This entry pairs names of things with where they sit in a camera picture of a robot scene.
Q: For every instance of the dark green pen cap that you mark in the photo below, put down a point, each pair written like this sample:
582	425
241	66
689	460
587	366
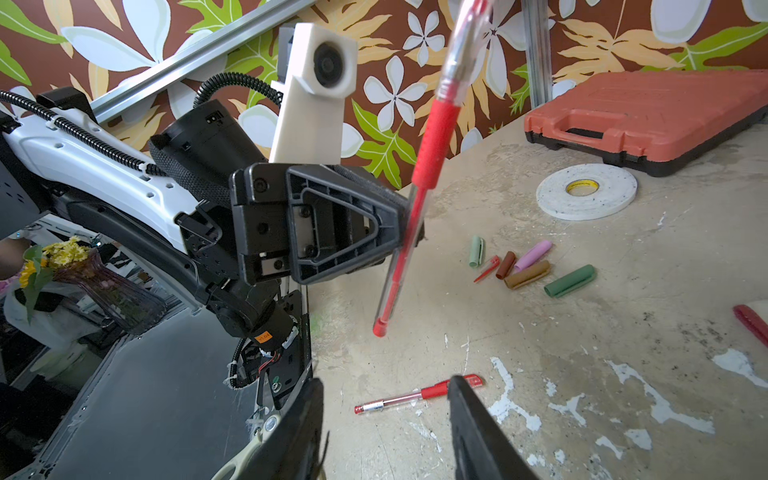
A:
571	282

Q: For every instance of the red gel pen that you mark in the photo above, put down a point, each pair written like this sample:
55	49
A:
455	80
435	391

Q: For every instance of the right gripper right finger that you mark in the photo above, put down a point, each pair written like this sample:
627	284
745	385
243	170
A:
481	449

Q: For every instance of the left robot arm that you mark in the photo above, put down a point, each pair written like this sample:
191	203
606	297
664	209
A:
209	209

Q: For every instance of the red gel pen cap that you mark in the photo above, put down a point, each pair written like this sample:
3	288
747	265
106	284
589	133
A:
488	268

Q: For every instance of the light green pen cap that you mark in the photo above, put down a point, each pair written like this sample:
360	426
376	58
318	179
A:
476	255

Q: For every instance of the white handled scissors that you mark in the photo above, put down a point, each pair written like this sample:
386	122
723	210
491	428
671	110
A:
260	428

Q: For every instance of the yellow flowers in vase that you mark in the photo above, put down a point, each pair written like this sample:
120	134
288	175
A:
52	263

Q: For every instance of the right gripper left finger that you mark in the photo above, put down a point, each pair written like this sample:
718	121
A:
294	450

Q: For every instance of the white tape roll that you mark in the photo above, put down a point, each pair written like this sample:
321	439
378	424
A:
586	192

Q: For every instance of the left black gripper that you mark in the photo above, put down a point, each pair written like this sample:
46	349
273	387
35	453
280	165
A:
315	222

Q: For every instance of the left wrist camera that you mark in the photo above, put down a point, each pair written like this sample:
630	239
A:
321	74

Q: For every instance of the brown pen cap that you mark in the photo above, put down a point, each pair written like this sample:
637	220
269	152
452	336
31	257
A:
529	275

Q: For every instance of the beige work glove far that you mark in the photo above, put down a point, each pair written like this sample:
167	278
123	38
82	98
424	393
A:
753	316

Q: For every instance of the red plastic tool case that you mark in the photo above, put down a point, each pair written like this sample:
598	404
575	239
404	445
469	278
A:
656	122

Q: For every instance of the brown marker cap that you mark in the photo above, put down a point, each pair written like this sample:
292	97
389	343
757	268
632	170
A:
506	265

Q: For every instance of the pink pen cap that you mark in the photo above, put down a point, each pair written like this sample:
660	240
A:
532	256

